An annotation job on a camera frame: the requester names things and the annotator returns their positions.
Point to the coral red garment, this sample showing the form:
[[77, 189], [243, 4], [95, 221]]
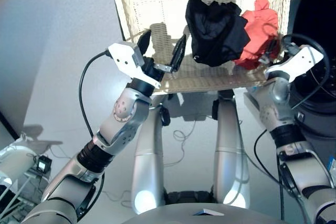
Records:
[[260, 27]]

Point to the black garment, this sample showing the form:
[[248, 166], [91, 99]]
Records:
[[215, 32]]

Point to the pale woven laundry basket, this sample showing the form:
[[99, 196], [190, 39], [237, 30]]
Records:
[[157, 3]]

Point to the grey washing machine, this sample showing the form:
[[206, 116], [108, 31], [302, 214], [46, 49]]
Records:
[[312, 11]]

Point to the blue and white sticker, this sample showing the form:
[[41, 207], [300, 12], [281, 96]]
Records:
[[331, 165]]

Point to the black robot pelvis block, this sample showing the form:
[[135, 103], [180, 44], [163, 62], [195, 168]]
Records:
[[189, 196]]

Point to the small black screen device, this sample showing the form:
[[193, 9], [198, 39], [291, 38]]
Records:
[[42, 165]]

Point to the grey robot torso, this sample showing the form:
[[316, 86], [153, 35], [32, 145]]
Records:
[[183, 214]]

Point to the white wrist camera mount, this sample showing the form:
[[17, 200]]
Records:
[[123, 56], [302, 61]]

